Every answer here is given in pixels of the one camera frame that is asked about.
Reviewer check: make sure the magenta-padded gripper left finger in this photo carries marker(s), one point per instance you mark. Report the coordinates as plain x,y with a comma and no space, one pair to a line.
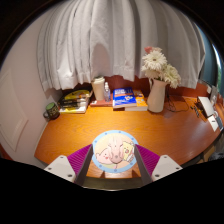
63,166

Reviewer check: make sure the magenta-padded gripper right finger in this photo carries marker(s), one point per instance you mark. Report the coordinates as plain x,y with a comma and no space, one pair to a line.
163,166

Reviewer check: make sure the pink computer mouse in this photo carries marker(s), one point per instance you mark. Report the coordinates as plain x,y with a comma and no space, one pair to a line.
115,149

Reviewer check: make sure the round cartoon print mouse pad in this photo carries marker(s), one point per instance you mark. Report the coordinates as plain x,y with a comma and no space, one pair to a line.
100,156

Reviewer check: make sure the dark green mug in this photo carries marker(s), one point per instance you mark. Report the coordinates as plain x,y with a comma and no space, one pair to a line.
52,110

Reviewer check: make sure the yellow and black book stack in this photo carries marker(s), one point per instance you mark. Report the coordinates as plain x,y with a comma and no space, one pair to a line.
75,101

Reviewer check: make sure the white paper sheet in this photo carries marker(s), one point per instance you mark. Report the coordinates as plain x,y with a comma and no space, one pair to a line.
213,123

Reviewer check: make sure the white ceramic vase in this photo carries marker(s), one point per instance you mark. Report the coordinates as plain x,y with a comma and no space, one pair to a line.
156,98

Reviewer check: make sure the thin red book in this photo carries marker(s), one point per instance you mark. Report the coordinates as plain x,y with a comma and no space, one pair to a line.
98,103

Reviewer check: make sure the white laptop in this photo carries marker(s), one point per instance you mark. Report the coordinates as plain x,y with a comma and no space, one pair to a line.
206,106

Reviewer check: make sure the blue book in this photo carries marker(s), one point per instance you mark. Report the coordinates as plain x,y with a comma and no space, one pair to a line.
123,97

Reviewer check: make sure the white cylindrical container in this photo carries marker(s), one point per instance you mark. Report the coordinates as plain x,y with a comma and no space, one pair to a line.
98,89

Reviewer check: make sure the small clear bottle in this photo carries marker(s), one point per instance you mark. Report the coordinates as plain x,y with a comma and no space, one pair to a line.
107,93

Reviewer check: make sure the white flower bouquet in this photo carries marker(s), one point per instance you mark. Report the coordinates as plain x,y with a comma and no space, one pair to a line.
155,61

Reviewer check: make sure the white pleated curtain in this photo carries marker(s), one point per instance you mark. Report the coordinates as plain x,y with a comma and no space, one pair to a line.
113,40

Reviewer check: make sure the window with dark frame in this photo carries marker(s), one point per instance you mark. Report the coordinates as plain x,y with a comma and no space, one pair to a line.
218,70

